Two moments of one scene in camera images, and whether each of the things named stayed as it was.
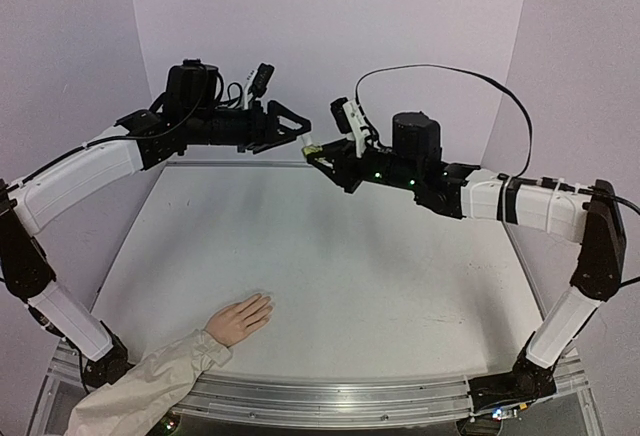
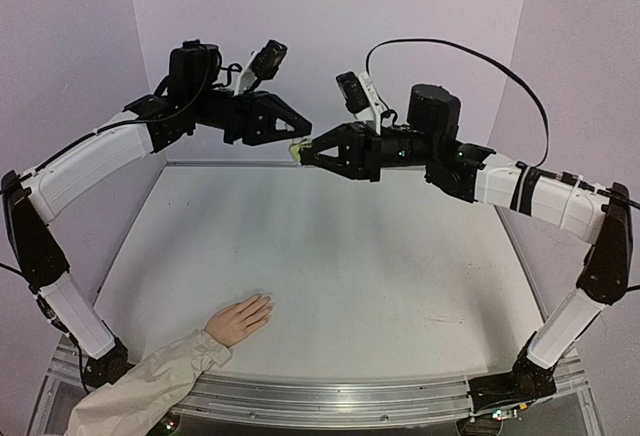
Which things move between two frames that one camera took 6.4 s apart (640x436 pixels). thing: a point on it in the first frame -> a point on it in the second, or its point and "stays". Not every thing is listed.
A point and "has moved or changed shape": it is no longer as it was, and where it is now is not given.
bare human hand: x=234 y=322 stays
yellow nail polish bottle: x=311 y=148 has moved or changed shape
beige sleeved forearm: x=140 y=400 stays
